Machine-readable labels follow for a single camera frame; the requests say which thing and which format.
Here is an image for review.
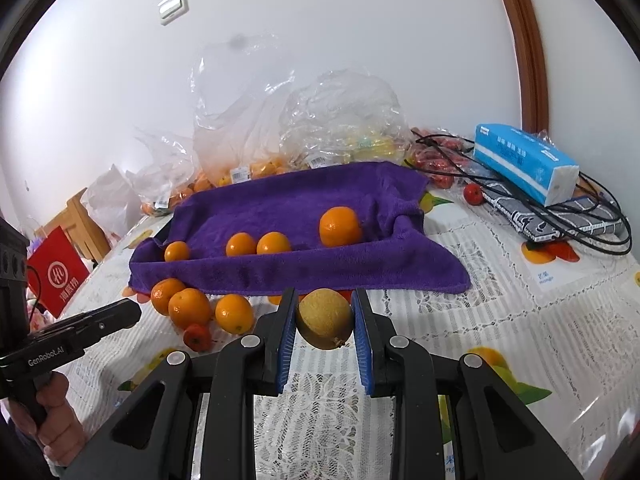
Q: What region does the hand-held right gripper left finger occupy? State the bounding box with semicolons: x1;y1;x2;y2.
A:
65;287;299;480

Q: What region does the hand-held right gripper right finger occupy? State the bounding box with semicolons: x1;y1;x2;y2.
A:
350;288;586;480

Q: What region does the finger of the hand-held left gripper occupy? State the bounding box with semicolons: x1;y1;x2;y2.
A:
60;298;142;348

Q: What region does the yellow-brown kiwi fruit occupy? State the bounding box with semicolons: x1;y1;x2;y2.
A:
296;288;354;351

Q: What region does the large mandarin orange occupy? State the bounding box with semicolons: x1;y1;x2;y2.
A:
319;206;363;248
168;287;212;328

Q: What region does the purple towel covered tray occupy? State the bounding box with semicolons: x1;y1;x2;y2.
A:
128;161;472;297

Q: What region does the person's left hand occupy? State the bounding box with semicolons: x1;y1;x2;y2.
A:
10;372;86;461

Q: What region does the red paper bag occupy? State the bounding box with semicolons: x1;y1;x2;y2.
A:
26;225;91;319

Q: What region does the white plastic bag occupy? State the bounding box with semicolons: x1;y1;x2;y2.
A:
80;162;146;241

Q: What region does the fruit print tablecloth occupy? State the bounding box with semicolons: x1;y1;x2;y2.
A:
47;175;640;480

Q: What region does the clear bag of tangerines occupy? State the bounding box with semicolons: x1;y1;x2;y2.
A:
132;127;201;218

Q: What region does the clear bag of cherry tomatoes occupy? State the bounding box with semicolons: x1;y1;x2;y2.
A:
402;132;476;191

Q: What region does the clear bag of yellow fruit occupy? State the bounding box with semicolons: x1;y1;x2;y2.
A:
277;70;413;168

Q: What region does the large clear bag of oranges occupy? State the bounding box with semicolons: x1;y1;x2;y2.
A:
189;32;301;188

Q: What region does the blue tissue pack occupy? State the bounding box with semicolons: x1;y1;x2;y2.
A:
472;123;581;207

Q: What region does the wooden furniture frame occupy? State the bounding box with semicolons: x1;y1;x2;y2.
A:
35;187;112;263

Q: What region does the black cable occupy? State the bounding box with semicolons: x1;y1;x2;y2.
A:
407;130;633;256

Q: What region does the white light switch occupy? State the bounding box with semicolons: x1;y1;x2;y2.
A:
158;0;190;26

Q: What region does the brown wooden door frame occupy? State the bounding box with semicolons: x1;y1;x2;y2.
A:
489;0;551;136

